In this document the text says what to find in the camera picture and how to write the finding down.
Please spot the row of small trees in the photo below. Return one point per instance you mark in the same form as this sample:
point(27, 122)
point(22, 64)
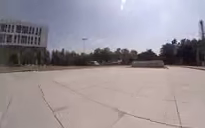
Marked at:
point(30, 57)

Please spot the tall light pole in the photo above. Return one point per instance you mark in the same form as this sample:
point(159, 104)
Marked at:
point(84, 45)

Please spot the dark verge strip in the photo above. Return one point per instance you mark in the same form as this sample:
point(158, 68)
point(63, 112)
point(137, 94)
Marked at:
point(23, 69)

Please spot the white office building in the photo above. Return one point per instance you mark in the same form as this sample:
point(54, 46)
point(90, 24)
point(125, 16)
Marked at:
point(16, 35)

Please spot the lattice tower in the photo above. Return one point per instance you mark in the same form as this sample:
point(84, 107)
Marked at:
point(202, 30)

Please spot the pale concrete slab plaza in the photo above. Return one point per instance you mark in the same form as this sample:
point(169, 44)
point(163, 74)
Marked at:
point(116, 90)

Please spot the white vehicle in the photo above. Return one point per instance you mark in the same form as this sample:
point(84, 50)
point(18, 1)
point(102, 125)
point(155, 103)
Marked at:
point(94, 62)

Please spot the raised kerb strip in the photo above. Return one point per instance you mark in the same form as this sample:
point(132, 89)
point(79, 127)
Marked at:
point(203, 68)

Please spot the row of dark trees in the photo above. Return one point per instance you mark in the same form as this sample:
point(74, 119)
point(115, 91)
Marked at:
point(103, 56)

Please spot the low grey wall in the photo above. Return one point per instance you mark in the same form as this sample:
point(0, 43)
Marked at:
point(148, 63)

